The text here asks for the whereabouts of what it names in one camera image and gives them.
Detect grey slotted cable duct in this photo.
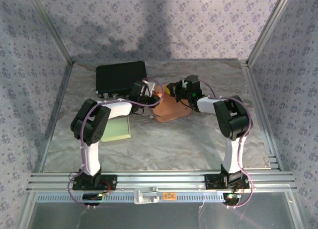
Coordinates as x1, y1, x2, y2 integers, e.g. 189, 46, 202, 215
34, 191, 239, 204

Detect aluminium front frame rail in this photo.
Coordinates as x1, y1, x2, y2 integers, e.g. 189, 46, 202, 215
26, 171, 298, 193

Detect left control board green light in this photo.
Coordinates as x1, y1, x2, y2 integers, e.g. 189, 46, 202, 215
82, 193, 104, 206

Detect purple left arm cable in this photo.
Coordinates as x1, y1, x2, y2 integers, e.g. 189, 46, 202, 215
67, 77, 164, 210

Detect control board green light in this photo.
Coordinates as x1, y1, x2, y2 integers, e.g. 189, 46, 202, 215
82, 193, 104, 206
223, 193, 241, 206

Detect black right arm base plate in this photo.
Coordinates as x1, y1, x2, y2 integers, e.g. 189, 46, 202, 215
204, 173, 250, 190

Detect aluminium right frame post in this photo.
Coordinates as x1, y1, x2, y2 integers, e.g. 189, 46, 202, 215
245, 0, 295, 67

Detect aluminium left frame post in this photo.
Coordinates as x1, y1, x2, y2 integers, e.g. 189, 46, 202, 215
24, 0, 76, 66

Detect right control board green light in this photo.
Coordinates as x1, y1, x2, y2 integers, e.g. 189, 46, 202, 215
223, 193, 241, 206

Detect aluminium right side rail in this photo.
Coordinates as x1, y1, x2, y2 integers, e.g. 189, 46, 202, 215
239, 61, 283, 171

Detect aluminium left side rail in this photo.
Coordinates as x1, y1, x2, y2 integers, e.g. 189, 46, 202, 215
33, 62, 75, 174

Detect black hard case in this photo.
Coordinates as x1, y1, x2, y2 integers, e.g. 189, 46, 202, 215
95, 61, 147, 99

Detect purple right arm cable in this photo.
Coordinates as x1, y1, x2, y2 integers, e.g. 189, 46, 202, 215
198, 79, 254, 210

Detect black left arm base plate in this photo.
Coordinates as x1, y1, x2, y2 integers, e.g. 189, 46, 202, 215
72, 173, 118, 191

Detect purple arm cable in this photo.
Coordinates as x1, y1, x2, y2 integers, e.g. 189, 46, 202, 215
67, 77, 164, 210
198, 79, 254, 210

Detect aluminium frame post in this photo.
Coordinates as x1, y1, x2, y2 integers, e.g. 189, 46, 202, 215
24, 0, 76, 66
245, 0, 295, 67

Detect orange cardboard box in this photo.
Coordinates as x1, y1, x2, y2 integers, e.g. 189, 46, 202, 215
152, 83, 194, 123

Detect light green paper box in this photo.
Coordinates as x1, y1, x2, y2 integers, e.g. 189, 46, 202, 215
100, 116, 132, 143

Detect grey metal sheet panel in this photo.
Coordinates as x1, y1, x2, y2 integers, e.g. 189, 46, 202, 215
27, 192, 300, 229

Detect white plastic bracket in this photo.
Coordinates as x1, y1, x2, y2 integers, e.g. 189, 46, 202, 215
133, 186, 159, 205

